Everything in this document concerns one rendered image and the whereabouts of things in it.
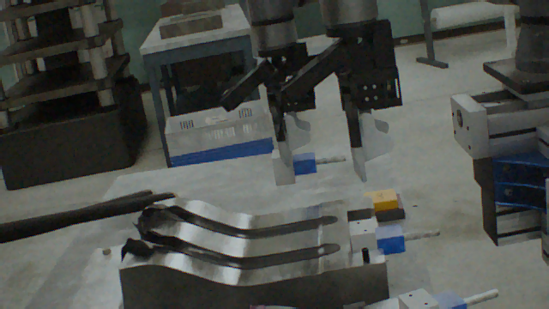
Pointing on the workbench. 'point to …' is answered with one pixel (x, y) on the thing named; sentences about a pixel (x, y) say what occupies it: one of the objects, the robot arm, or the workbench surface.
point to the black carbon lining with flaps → (156, 212)
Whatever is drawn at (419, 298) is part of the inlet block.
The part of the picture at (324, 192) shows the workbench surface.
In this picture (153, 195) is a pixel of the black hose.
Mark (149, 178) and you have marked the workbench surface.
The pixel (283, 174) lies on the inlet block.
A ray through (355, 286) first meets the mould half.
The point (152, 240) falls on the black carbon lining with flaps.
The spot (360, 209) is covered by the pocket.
